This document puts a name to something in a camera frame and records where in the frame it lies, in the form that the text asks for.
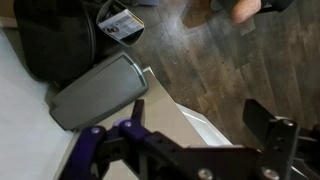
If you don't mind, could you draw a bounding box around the gripper purple black left finger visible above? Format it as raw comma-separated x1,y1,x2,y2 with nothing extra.
59,99,158,180

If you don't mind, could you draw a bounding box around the gripper black right finger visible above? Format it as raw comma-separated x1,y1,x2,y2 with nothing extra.
242,98,320,180

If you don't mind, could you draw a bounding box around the grey plastic trash can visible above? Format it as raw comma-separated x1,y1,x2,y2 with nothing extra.
49,50,150,131

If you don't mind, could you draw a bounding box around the black round bag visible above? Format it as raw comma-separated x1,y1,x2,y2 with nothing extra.
13,0,111,83

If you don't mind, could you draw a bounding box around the small grey waste bin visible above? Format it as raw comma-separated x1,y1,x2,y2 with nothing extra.
95,0,146,48

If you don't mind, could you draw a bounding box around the printed booklet with photo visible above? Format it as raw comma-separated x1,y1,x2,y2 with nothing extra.
97,8,145,42

